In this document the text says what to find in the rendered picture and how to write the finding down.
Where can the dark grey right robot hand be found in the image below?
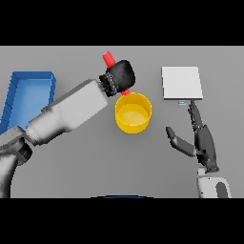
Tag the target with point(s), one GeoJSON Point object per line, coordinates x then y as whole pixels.
{"type": "Point", "coordinates": [205, 141]}

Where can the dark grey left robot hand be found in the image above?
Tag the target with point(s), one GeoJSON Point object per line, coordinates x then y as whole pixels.
{"type": "Point", "coordinates": [122, 74]}

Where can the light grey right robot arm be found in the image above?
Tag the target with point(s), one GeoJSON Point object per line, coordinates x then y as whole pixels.
{"type": "Point", "coordinates": [208, 187]}

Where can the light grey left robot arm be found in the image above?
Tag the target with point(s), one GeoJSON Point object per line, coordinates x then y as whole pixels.
{"type": "Point", "coordinates": [73, 109]}

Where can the yellow bowl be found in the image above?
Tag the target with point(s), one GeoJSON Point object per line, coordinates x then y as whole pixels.
{"type": "Point", "coordinates": [133, 116]}

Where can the pale square measuring scale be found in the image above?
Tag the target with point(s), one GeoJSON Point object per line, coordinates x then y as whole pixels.
{"type": "Point", "coordinates": [181, 82]}

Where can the blue tray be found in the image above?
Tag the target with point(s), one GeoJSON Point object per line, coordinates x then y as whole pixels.
{"type": "Point", "coordinates": [27, 98]}

